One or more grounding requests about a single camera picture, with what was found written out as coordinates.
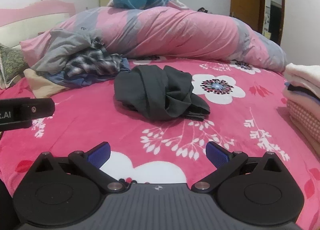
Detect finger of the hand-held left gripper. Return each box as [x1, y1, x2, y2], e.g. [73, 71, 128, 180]
[21, 98, 55, 121]

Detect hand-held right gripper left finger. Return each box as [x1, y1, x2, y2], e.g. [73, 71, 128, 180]
[32, 141, 128, 193]

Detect grey garment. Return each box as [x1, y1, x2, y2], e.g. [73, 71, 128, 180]
[31, 29, 105, 73]

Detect pink floral bed sheet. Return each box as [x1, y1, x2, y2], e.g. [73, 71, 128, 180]
[0, 57, 320, 230]

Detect pink white headboard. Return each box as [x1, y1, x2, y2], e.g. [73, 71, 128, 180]
[0, 0, 77, 51]

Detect pale pink folded cloth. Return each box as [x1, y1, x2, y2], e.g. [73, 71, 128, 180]
[282, 86, 320, 106]

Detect beige cloth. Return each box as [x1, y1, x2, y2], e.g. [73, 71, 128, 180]
[24, 68, 68, 98]

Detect green patterned pillow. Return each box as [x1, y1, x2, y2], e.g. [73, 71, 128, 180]
[0, 44, 30, 89]

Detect black white plaid shirt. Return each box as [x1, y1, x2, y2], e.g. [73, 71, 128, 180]
[64, 37, 123, 78]

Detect dark grey pants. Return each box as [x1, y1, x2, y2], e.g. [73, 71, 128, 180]
[114, 65, 210, 122]

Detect black folded garment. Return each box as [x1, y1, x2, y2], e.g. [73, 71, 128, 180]
[287, 84, 320, 102]

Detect pink grey duvet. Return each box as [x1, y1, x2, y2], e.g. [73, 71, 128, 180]
[20, 6, 288, 73]

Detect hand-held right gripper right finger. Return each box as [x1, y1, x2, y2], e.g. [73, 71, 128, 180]
[191, 141, 284, 193]

